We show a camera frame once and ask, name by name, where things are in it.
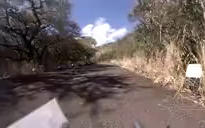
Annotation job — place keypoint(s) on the distant wooded hillside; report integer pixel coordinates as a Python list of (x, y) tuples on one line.
[(118, 48)]

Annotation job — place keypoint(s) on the grey-brown dirt road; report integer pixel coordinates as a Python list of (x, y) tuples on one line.
[(106, 96)]

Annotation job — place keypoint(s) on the dry bushes and tall grass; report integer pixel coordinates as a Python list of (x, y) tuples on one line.
[(170, 43)]

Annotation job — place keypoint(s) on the row of dark trees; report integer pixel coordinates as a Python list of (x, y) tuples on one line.
[(33, 43)]

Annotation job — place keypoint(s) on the white sign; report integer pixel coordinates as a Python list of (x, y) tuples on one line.
[(193, 70)]

